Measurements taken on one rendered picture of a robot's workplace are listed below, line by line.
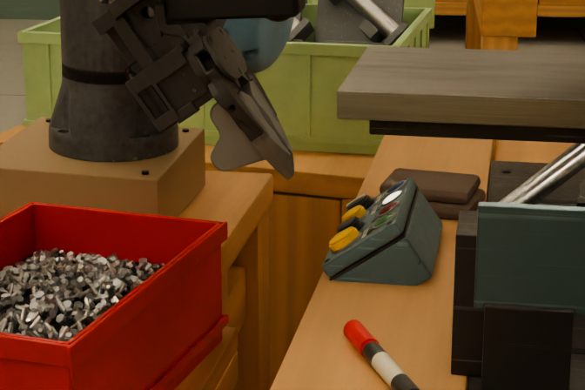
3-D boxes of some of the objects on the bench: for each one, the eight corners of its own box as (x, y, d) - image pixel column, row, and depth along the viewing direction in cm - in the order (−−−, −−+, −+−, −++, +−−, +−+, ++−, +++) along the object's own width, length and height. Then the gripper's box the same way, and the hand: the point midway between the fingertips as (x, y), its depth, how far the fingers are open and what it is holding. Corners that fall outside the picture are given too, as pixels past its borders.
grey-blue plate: (469, 399, 89) (477, 207, 85) (470, 386, 91) (478, 198, 87) (608, 409, 87) (623, 214, 83) (607, 397, 89) (621, 205, 85)
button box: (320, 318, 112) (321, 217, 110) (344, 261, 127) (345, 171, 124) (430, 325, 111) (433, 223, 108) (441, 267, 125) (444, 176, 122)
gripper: (111, 9, 115) (244, 198, 118) (78, 24, 107) (222, 229, 109) (185, -44, 113) (319, 151, 116) (158, -33, 104) (303, 178, 107)
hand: (290, 161), depth 111 cm, fingers closed
